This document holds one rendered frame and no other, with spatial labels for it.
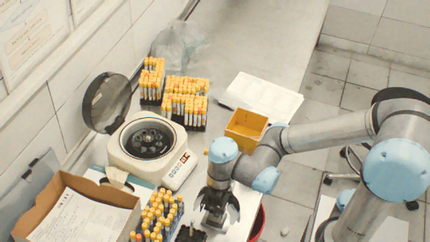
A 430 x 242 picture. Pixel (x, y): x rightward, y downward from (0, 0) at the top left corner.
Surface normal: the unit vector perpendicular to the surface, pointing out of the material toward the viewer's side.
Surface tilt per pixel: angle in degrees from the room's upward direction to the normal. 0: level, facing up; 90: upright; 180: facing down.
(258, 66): 0
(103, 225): 1
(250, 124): 90
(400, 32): 90
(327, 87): 0
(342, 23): 90
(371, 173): 83
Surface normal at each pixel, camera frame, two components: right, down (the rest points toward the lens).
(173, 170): 0.43, -0.45
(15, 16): 0.93, 0.33
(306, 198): 0.06, -0.68
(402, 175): -0.47, 0.54
